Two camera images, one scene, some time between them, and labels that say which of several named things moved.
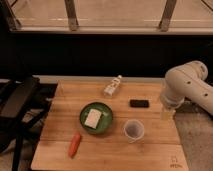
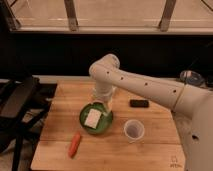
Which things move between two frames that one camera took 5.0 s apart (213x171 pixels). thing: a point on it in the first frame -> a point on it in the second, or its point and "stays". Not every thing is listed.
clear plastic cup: (134, 130) stays
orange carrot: (74, 145) stays
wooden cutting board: (158, 150) stays
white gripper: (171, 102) -> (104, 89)
